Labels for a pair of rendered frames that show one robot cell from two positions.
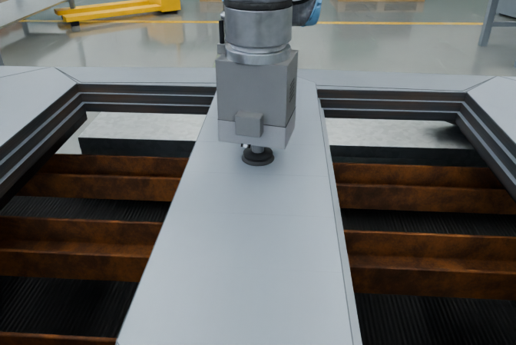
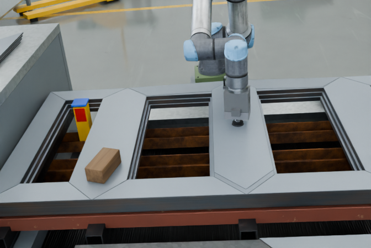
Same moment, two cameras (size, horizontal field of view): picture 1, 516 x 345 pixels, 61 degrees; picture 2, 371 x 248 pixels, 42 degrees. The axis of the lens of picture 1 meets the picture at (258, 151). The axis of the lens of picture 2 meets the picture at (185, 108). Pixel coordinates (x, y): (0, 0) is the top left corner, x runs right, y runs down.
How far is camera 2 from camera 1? 1.14 m
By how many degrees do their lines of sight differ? 1
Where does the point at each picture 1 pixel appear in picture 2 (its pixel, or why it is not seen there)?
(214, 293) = (235, 161)
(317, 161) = (259, 123)
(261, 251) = (245, 151)
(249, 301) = (245, 162)
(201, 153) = (216, 124)
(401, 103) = (295, 94)
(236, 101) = (231, 105)
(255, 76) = (237, 96)
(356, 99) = (274, 94)
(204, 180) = (221, 133)
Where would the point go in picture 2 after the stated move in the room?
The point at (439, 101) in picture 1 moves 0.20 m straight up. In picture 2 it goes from (312, 92) to (314, 45)
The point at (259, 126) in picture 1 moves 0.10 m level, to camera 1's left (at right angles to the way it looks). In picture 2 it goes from (239, 113) to (210, 115)
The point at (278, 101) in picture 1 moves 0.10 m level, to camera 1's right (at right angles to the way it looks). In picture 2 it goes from (245, 104) to (275, 102)
